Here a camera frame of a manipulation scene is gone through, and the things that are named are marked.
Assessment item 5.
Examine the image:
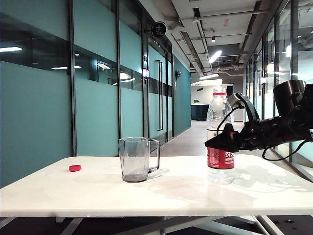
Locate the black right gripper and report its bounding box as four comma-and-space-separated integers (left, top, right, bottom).
204, 117, 292, 152

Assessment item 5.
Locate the clear water bottle red label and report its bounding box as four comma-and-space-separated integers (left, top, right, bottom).
206, 88, 235, 185

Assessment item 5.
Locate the thin black camera cable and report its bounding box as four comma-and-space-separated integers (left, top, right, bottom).
215, 104, 245, 137

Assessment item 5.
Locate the transparent grey plastic mug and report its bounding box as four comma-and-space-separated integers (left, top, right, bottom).
118, 137, 161, 183

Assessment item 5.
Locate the long black door handle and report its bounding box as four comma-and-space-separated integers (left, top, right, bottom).
156, 60, 164, 131

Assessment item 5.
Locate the black looping arm cable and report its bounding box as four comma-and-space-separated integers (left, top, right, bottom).
262, 138, 310, 162

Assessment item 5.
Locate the white metal table frame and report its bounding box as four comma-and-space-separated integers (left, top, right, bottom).
0, 215, 313, 235

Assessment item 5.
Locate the dark reception counter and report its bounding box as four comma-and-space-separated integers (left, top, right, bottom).
191, 104, 208, 121

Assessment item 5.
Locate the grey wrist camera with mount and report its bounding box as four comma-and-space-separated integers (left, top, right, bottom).
228, 92, 260, 122

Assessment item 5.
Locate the round black hanging sign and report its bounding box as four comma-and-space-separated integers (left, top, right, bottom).
151, 21, 167, 37

